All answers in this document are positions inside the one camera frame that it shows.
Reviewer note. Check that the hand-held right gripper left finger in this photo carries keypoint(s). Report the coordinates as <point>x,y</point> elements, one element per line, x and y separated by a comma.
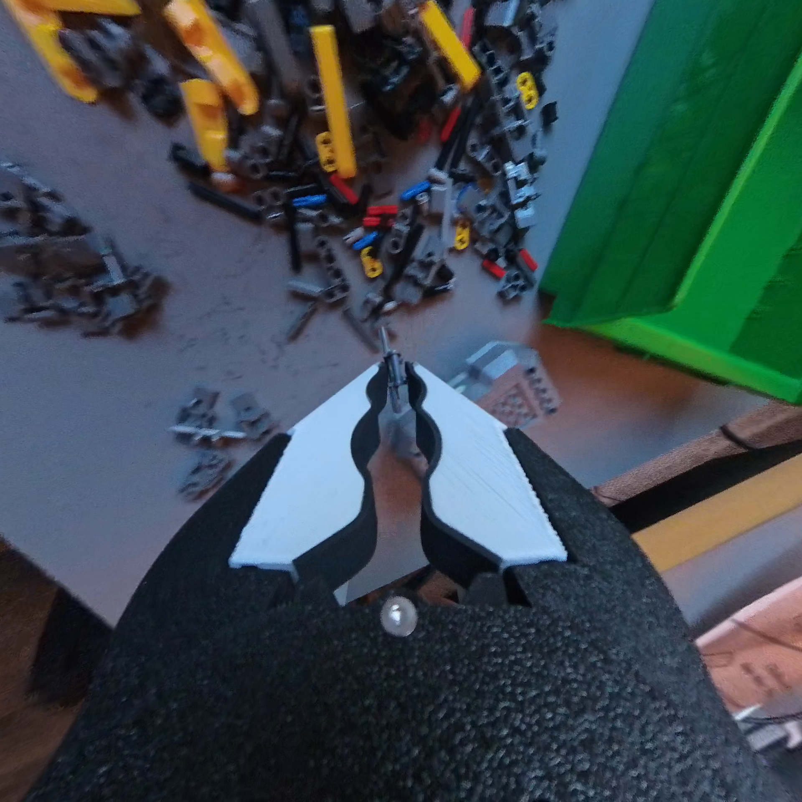
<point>301,501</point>

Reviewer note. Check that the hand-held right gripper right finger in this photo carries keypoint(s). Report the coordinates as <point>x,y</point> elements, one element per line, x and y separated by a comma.
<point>501,495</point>

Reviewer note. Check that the small dark grey brick piece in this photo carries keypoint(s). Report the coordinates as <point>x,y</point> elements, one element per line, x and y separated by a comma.
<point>397,376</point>

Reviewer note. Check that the pile of grey brick parts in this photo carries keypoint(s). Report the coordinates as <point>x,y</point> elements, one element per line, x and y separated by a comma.
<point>414,163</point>

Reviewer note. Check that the yellow brick beam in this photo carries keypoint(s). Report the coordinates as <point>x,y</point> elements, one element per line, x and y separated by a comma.
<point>332,100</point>

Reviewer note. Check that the grey desk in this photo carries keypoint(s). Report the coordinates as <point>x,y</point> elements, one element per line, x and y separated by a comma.
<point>226,338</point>

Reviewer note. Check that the small grey brick cluster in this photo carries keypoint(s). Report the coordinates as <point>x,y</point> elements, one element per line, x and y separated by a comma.
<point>201,474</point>

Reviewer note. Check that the grey brick hub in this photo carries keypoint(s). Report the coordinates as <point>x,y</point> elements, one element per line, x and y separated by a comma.
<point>514,389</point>

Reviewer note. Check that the wooden edged background table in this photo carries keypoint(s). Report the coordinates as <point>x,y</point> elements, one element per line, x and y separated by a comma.
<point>727,514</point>

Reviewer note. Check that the dark grey brick cluster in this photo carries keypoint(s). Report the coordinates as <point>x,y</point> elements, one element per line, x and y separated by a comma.
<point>88,282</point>

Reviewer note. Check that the brown paper bag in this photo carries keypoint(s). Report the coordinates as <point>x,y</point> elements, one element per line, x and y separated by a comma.
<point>765,652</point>

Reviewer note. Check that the green plastic bin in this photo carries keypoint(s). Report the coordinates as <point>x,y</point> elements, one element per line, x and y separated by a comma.
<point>652,163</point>

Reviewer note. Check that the yellow curved brick piece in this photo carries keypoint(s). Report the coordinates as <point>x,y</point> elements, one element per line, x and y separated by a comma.
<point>207,125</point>

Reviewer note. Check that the small yellow brick piece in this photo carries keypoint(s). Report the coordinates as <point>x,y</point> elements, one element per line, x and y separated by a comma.
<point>219,57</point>

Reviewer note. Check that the yellow pointed brick piece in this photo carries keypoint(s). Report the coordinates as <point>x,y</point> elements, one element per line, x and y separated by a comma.
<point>50,50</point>

